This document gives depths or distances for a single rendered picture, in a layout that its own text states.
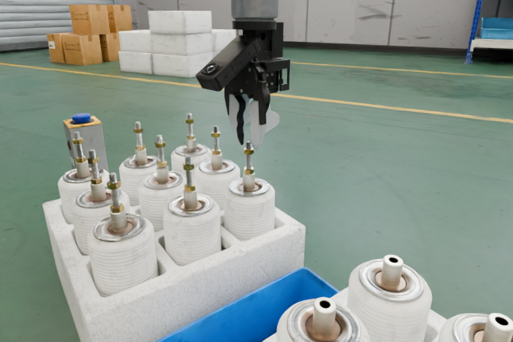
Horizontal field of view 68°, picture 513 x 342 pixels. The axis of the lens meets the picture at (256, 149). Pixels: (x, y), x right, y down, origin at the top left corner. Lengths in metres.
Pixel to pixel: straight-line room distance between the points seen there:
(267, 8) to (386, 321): 0.45
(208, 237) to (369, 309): 0.28
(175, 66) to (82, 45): 1.31
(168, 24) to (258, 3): 2.85
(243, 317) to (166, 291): 0.15
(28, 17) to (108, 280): 5.97
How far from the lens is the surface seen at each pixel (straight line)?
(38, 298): 0.95
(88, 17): 4.52
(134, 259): 0.60
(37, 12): 6.55
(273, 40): 0.65
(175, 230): 0.63
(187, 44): 3.36
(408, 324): 0.50
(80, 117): 0.95
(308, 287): 0.74
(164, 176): 0.73
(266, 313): 0.71
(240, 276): 0.68
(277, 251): 0.70
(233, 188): 0.69
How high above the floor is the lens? 0.56
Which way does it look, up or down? 20 degrees down
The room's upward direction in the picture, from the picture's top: straight up
